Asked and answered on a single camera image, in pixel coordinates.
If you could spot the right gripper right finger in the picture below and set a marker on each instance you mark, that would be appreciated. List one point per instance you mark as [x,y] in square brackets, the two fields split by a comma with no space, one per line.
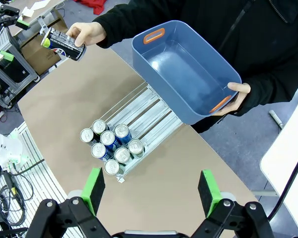
[208,193]

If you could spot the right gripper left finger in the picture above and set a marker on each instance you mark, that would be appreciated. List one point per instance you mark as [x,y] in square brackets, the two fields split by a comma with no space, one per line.
[93,188]

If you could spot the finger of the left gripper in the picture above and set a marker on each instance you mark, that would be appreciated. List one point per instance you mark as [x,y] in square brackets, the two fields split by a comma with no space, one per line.
[22,24]
[6,56]

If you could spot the green Chilsung cider can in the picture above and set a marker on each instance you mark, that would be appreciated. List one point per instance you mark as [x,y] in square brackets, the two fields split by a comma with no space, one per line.
[111,166]
[135,146]
[122,155]

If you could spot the blue Pocari Sweat can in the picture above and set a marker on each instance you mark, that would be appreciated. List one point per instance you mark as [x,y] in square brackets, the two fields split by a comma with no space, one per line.
[98,150]
[107,137]
[121,130]

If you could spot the person's right forearm black sleeve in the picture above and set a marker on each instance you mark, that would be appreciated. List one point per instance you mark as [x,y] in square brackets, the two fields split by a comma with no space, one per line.
[129,17]

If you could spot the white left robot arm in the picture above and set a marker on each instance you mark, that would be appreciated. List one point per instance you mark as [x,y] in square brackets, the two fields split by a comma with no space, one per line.
[5,148]

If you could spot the aluminium slotted robot base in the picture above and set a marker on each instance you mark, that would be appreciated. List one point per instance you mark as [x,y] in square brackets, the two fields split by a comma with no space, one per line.
[39,178]

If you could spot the person's left forearm black sleeve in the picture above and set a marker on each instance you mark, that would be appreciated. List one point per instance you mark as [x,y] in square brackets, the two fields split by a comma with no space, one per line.
[268,91]

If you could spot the person's right hand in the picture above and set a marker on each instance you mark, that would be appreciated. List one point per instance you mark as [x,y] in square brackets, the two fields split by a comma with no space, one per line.
[88,33]

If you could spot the person's left hand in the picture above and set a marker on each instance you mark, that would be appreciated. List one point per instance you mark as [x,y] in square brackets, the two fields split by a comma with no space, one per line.
[241,94]

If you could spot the black computer case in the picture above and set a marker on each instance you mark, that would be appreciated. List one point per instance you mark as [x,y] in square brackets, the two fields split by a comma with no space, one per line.
[15,70]

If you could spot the wooden top table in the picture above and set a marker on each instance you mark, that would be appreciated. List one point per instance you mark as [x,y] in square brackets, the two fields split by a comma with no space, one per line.
[34,10]

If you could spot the large cardboard box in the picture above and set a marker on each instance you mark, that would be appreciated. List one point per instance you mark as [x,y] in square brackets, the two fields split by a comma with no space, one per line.
[39,59]

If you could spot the red cloth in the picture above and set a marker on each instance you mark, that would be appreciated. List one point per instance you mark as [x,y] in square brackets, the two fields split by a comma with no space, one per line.
[94,6]

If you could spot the white side table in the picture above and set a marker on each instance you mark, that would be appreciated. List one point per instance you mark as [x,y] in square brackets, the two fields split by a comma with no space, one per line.
[283,153]

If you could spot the person in black jacket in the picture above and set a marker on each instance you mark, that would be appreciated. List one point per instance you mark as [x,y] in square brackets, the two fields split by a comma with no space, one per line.
[263,37]

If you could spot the aluminium frame cart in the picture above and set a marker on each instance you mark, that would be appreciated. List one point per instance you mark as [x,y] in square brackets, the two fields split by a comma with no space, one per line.
[22,74]

